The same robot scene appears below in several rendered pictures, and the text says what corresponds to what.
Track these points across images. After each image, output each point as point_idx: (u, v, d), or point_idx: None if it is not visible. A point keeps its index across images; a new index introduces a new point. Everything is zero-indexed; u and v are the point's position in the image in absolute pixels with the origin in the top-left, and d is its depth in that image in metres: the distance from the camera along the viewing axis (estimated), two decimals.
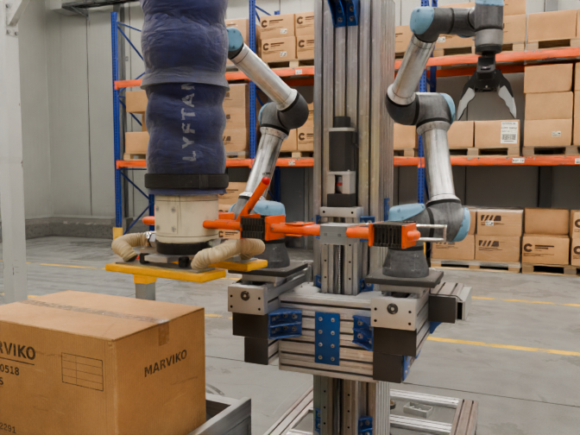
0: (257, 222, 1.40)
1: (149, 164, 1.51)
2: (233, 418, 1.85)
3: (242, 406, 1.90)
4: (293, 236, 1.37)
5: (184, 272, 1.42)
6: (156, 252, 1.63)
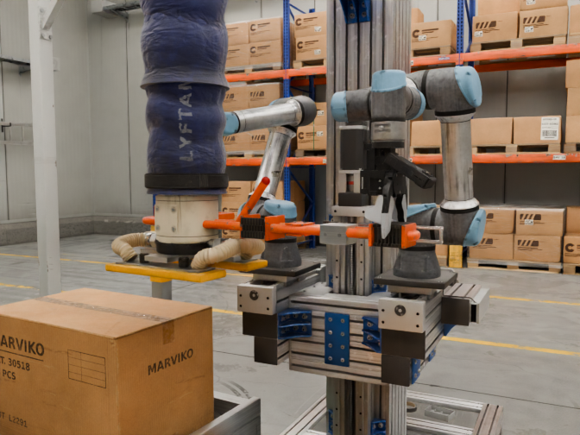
0: (257, 222, 1.40)
1: (148, 164, 1.52)
2: (241, 417, 1.85)
3: (251, 406, 1.89)
4: (293, 236, 1.37)
5: (184, 272, 1.42)
6: (156, 252, 1.63)
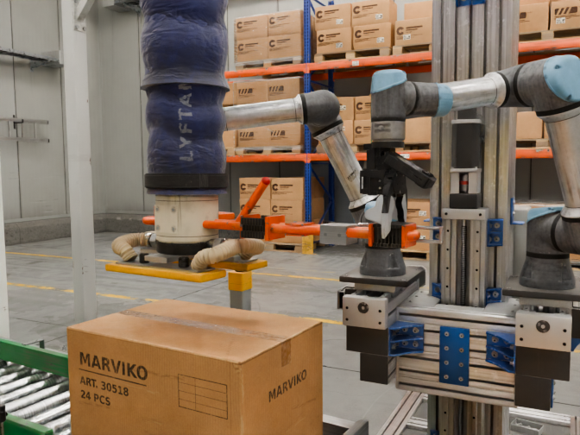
0: (257, 222, 1.40)
1: (148, 164, 1.52)
2: None
3: (361, 431, 1.71)
4: (293, 236, 1.37)
5: (184, 272, 1.42)
6: (156, 252, 1.63)
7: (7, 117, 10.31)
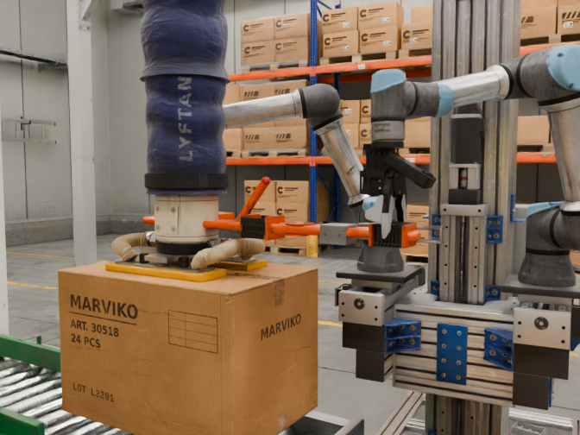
0: (257, 222, 1.40)
1: (148, 164, 1.52)
2: None
3: (356, 429, 1.69)
4: (293, 236, 1.37)
5: (184, 272, 1.42)
6: (156, 252, 1.63)
7: (15, 118, 10.37)
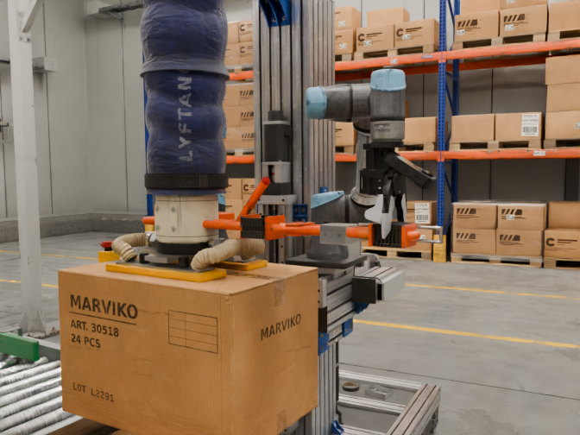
0: (257, 222, 1.40)
1: (148, 164, 1.52)
2: None
3: None
4: (293, 236, 1.37)
5: (184, 272, 1.42)
6: (156, 252, 1.63)
7: None
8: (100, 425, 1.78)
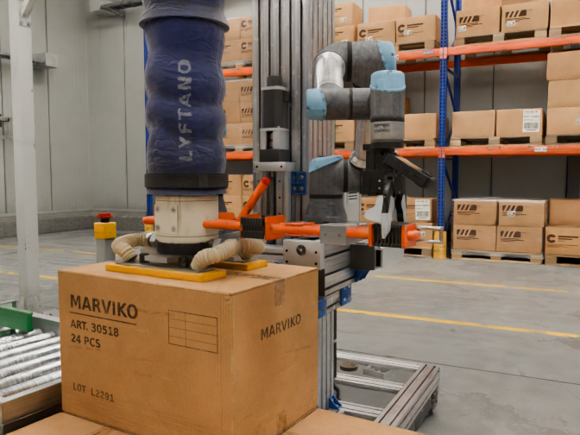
0: (257, 222, 1.40)
1: (148, 164, 1.52)
2: None
3: None
4: (293, 236, 1.37)
5: (184, 272, 1.42)
6: (156, 252, 1.63)
7: None
8: None
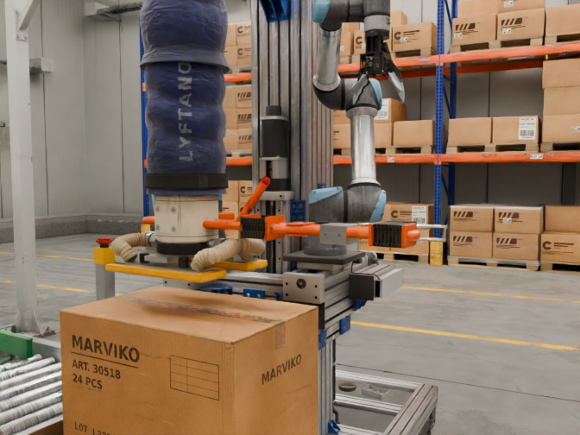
0: (257, 222, 1.40)
1: (148, 164, 1.52)
2: None
3: None
4: (293, 236, 1.37)
5: (184, 272, 1.42)
6: (156, 252, 1.63)
7: None
8: None
